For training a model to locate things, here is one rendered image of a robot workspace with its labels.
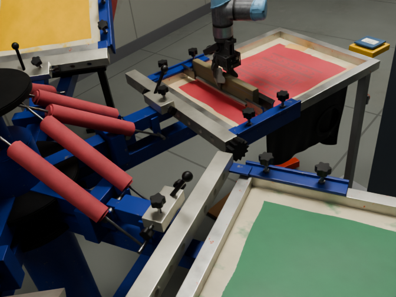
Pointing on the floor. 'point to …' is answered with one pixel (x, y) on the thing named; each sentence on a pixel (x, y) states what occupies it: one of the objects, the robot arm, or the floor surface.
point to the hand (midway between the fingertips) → (223, 82)
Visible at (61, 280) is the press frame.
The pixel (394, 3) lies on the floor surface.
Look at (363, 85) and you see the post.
